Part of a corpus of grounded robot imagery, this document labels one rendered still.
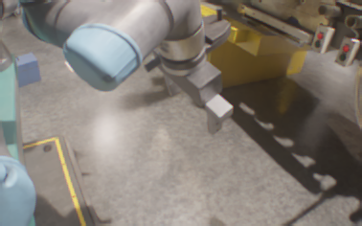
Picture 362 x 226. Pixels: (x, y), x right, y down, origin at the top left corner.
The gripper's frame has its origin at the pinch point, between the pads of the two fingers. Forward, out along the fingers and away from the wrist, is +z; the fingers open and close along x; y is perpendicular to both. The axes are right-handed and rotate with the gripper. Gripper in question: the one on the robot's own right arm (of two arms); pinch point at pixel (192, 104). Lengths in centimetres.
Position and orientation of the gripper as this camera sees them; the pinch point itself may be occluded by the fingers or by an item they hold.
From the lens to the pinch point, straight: 52.3
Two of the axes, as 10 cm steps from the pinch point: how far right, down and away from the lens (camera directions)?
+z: 1.5, 5.4, 8.3
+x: 6.1, 6.1, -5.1
